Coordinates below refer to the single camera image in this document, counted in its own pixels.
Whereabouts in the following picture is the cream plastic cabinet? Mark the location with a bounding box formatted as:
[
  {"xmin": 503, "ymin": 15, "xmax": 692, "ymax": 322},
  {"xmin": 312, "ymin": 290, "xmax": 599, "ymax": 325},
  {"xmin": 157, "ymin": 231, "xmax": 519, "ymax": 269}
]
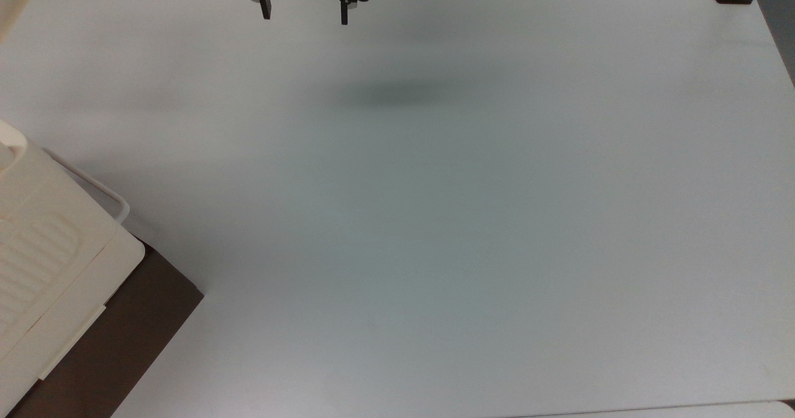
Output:
[{"xmin": 0, "ymin": 119, "xmax": 146, "ymax": 416}]

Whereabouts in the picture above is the dark brown drawer base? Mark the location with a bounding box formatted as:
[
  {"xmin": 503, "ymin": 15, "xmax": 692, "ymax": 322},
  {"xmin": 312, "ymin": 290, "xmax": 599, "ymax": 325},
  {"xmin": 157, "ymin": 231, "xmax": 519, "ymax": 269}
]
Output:
[{"xmin": 5, "ymin": 239, "xmax": 205, "ymax": 418}]

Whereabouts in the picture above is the white drawer handle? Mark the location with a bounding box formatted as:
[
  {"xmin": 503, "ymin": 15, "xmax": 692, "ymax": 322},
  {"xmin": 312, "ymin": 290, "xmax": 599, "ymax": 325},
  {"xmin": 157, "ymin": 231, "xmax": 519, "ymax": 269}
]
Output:
[{"xmin": 42, "ymin": 148, "xmax": 130, "ymax": 224}]

